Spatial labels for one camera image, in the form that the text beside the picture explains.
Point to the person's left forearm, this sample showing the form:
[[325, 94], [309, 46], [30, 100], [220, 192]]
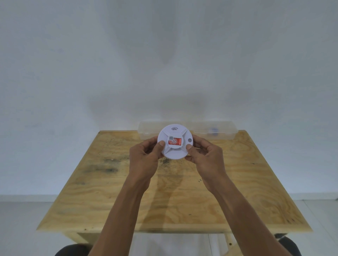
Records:
[[124, 216]]

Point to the wooden table leg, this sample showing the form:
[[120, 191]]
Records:
[[84, 238], [230, 244]]

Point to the clear plastic storage box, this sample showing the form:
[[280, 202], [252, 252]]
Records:
[[147, 129]]

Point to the person's leg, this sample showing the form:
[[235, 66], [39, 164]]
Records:
[[289, 245], [74, 251]]

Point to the white round smoke detector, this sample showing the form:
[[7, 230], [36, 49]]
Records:
[[175, 151]]

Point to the person's left leg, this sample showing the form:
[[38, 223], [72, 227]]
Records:
[[74, 251]]

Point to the person's right hand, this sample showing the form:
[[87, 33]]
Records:
[[210, 163]]

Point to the person's right forearm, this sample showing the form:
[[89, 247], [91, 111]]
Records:
[[245, 221]]

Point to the person's right leg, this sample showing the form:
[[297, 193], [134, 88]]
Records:
[[289, 245]]

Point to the person's right thumb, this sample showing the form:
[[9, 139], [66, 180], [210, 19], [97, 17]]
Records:
[[194, 150]]

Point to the person's left thumb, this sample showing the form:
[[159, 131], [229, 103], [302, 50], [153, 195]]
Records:
[[158, 149]]

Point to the person's left hand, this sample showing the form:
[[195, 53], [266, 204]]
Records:
[[141, 162]]

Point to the small blue object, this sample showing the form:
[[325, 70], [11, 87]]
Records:
[[213, 131]]

